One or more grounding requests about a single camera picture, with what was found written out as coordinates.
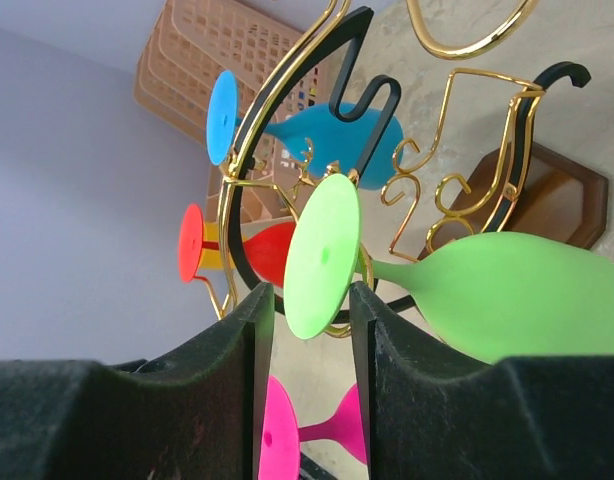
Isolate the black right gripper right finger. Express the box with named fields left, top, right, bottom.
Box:
left=349, top=282, right=614, bottom=479

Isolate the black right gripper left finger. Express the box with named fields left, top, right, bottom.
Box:
left=0, top=284, right=274, bottom=479

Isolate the green wine glass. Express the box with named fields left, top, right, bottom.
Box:
left=283, top=174, right=614, bottom=364

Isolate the yellow wine glass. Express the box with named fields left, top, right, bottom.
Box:
left=199, top=222, right=223, bottom=270

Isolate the magenta wine glass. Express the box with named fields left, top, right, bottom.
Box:
left=258, top=375, right=367, bottom=479

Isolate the red wine glass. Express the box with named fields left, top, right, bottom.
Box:
left=178, top=203, right=295, bottom=288

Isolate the blue wine glass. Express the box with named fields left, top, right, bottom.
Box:
left=206, top=70, right=404, bottom=190

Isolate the pink plastic file organizer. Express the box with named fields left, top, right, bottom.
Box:
left=134, top=1, right=333, bottom=224

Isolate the gold wire wine glass rack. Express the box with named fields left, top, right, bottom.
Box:
left=194, top=0, right=611, bottom=339

